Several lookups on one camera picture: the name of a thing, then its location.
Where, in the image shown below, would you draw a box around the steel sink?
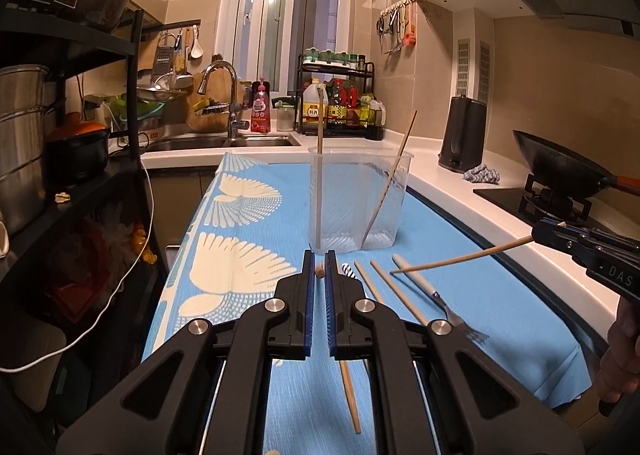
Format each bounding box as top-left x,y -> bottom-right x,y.
145,134 -> 301,152

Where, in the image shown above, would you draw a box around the kitchen window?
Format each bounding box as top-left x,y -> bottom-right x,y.
215,0 -> 351,101

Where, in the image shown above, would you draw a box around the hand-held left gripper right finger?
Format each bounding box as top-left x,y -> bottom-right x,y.
324,250 -> 586,455

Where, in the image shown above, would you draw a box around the black shelf rack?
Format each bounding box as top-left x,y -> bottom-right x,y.
0,0 -> 201,455

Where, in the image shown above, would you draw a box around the red plastic bag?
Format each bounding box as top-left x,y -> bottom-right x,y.
45,215 -> 126,326

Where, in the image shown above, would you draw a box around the black spice rack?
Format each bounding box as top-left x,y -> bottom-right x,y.
298,55 -> 385,141

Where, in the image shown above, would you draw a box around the pale wooden chopstick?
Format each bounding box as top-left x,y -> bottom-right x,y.
313,89 -> 324,249

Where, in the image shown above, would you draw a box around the white handle metal fork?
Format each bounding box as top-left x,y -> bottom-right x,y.
391,254 -> 491,345

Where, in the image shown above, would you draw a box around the green plastic basin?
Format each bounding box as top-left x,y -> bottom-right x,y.
120,95 -> 166,120

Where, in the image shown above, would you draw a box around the grey knitted rag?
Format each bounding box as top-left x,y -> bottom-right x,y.
462,164 -> 502,185

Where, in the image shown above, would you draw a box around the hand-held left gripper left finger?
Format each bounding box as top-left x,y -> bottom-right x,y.
55,250 -> 317,455

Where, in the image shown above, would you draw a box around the clear plastic utensil container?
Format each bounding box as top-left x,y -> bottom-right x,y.
307,145 -> 412,253

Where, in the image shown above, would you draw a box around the row of spice jars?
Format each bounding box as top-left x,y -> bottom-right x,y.
303,48 -> 367,71

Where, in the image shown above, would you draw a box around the large steel pot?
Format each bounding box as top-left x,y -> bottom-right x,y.
0,64 -> 51,236

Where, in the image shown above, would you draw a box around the white cable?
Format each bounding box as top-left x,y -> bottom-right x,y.
0,135 -> 154,374

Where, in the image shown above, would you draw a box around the green lid glass jar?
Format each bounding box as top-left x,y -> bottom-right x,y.
276,99 -> 297,133

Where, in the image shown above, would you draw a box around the hanging kitchen scissors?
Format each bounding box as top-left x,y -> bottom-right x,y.
376,10 -> 407,55

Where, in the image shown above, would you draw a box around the blue patterned table cloth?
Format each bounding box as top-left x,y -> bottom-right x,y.
141,151 -> 593,455

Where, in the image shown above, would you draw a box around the metal grater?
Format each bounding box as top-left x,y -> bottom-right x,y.
151,32 -> 173,78

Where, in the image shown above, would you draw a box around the white wall vent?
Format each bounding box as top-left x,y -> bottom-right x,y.
457,39 -> 472,98
479,41 -> 491,103

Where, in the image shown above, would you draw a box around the person's right hand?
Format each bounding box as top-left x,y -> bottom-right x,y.
594,297 -> 640,406

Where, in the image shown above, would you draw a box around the steel bowl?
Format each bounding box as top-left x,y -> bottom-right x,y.
137,85 -> 188,103

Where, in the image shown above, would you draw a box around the black pot orange lid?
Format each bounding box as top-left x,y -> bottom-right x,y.
46,115 -> 112,186

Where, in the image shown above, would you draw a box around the steel kitchen faucet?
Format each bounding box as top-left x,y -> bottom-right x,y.
197,61 -> 249,138

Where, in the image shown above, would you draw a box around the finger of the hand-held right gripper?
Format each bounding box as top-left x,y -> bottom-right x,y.
531,227 -> 592,262
539,218 -> 601,237

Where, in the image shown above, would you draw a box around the black electric kettle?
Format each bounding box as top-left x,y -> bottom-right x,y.
438,95 -> 488,172

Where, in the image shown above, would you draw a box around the black wok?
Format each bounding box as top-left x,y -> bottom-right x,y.
512,129 -> 640,201

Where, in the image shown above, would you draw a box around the black gas stove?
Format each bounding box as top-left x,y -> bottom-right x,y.
472,174 -> 596,228

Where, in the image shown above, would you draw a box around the dark wooden chopstick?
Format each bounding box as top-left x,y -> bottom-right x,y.
361,110 -> 418,245

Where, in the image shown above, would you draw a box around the yellow label oil jug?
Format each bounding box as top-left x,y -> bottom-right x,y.
301,79 -> 329,130

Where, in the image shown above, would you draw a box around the dark sauce bottle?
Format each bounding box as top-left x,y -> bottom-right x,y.
328,79 -> 347,128
345,78 -> 362,128

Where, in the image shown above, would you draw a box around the yellow plastic item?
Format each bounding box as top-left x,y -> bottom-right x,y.
131,222 -> 156,266

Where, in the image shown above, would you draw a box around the wooden cutting board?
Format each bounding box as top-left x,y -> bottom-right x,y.
186,66 -> 241,133

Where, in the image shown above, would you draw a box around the wall hook rail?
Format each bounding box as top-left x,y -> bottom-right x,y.
378,0 -> 416,16

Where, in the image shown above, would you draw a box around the red detergent pouch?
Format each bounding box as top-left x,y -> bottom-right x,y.
250,80 -> 272,134

